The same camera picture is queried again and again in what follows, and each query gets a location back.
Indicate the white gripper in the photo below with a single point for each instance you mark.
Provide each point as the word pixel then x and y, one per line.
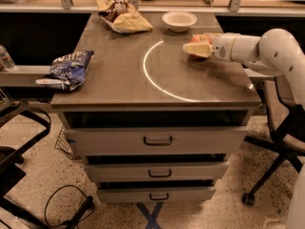
pixel 222 48

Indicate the top drawer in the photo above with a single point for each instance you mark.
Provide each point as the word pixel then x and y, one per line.
pixel 155 141

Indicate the yellow brown chip bag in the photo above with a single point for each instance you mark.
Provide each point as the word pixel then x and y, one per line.
pixel 122 16

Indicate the middle drawer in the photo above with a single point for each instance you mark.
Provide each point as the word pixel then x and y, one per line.
pixel 156 171

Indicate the red apple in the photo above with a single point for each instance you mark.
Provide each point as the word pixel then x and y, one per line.
pixel 201 38

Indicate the drawer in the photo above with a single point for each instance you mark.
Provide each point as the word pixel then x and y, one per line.
pixel 155 194
pixel 155 141
pixel 156 171

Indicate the grey drawer cabinet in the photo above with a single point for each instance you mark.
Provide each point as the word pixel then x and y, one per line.
pixel 145 80

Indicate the wire mesh basket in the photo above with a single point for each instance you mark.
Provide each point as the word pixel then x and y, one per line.
pixel 62 145

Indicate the blue chip bag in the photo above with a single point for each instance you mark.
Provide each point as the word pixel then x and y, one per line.
pixel 67 72

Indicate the white bowl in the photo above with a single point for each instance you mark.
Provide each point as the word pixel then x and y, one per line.
pixel 179 21

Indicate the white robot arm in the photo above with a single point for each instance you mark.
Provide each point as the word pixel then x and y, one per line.
pixel 274 51

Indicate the black chair left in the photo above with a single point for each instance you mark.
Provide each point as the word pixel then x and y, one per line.
pixel 10 173

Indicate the bottom drawer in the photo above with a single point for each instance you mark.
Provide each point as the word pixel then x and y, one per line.
pixel 155 194

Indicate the black office chair right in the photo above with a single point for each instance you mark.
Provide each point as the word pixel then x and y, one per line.
pixel 286 122

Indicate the clear plastic bottle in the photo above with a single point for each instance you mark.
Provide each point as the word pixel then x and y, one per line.
pixel 6 60

